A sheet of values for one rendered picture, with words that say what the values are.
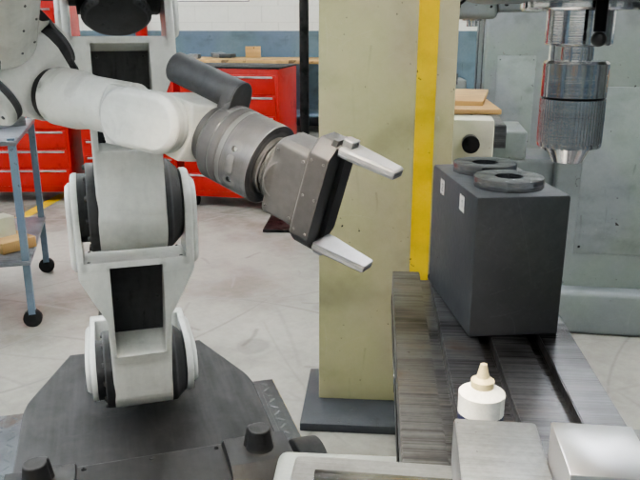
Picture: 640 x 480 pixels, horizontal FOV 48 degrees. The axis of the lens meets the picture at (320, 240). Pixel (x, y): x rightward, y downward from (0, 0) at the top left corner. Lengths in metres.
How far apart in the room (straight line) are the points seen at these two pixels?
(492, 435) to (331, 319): 1.96
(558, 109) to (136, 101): 0.44
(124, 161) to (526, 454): 0.78
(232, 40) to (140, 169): 8.62
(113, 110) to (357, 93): 1.53
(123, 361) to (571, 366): 0.75
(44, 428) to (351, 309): 1.26
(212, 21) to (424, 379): 9.08
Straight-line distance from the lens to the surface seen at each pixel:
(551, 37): 0.56
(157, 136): 0.79
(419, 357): 0.90
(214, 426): 1.42
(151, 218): 1.15
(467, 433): 0.55
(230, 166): 0.75
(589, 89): 0.56
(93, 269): 1.19
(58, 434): 1.47
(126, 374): 1.34
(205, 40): 9.81
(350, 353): 2.53
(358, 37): 2.28
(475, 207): 0.92
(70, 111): 0.92
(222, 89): 0.79
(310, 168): 0.71
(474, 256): 0.93
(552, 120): 0.56
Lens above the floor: 1.30
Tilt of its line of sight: 17 degrees down
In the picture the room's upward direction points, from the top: straight up
